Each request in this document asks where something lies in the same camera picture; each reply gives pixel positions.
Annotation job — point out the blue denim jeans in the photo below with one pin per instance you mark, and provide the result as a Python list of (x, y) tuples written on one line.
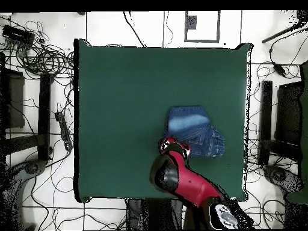
[(190, 120)]

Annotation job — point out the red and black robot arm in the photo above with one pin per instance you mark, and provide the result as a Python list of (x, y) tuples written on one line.
[(192, 185)]

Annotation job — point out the black flat panel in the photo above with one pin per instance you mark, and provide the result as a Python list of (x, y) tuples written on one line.
[(14, 101), (288, 113)]

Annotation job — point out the dark green table cloth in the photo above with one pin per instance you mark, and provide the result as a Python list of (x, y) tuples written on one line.
[(120, 96)]

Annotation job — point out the black upright bar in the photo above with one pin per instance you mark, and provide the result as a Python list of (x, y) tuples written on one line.
[(266, 120), (44, 115)]

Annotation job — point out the black power strip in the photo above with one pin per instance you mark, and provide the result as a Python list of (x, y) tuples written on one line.
[(64, 131)]

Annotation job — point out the black wheeled stand base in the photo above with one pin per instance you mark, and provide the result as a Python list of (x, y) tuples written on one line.
[(279, 176), (32, 168)]

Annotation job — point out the small grey square patch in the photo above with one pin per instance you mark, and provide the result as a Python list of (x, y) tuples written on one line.
[(191, 22)]

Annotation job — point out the black power adapter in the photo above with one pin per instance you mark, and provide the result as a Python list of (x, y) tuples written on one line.
[(279, 69)]

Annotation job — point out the green cloth sheet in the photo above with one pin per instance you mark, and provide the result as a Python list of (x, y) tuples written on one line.
[(305, 120)]

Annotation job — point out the black rod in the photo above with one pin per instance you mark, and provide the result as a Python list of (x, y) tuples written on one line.
[(276, 35)]

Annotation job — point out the black electronics box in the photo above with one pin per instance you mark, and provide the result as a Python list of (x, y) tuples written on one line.
[(18, 35)]

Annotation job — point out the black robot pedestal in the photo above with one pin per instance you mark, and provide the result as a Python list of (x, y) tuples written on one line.
[(156, 214)]

